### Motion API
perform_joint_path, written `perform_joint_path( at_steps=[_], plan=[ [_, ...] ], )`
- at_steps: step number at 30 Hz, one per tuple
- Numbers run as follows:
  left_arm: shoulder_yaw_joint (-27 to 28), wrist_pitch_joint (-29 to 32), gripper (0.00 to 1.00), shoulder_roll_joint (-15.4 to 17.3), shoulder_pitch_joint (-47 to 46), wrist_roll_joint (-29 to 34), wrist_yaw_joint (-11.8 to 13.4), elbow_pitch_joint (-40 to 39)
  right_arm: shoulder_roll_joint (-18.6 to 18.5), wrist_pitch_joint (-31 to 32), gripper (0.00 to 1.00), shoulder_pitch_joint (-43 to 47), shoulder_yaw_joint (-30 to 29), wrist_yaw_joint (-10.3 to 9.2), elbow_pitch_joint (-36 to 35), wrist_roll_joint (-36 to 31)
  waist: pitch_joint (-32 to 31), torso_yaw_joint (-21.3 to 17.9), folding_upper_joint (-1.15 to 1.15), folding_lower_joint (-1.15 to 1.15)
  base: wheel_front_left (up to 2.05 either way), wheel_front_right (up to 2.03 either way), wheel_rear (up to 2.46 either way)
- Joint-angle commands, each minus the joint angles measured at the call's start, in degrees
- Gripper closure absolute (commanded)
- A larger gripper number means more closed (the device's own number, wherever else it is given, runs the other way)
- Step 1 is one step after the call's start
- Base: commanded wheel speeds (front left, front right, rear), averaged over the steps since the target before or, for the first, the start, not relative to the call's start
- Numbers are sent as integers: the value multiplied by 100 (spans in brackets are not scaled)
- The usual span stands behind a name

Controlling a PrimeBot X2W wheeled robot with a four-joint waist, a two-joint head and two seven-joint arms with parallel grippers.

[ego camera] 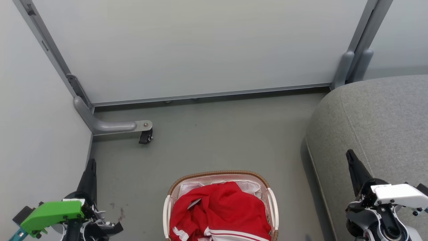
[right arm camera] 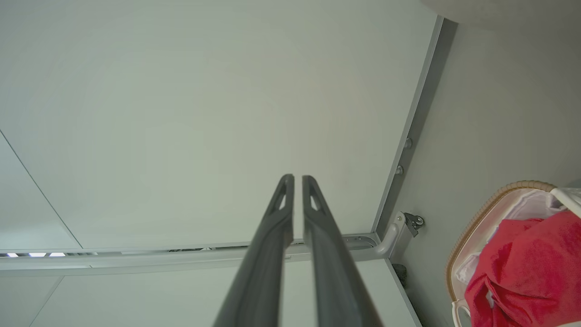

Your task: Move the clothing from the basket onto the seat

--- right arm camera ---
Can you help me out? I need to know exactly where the black caster wheel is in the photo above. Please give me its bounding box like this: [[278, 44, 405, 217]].
[[405, 212, 425, 238]]

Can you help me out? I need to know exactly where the white fabric basket liner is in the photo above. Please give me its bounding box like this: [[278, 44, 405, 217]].
[[450, 187, 581, 327]]

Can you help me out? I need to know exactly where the wicker laundry basket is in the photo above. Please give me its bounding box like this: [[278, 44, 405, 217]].
[[445, 180, 581, 327]]

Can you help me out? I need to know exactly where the plain red garment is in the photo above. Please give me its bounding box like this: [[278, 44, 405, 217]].
[[464, 210, 581, 327]]

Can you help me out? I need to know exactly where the grey metal partition foot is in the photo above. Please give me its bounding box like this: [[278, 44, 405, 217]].
[[345, 211, 407, 260]]

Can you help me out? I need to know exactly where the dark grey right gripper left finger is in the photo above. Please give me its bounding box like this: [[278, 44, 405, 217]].
[[213, 174, 295, 327]]

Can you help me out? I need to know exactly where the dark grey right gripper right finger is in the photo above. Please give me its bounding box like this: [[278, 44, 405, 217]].
[[302, 175, 384, 327]]

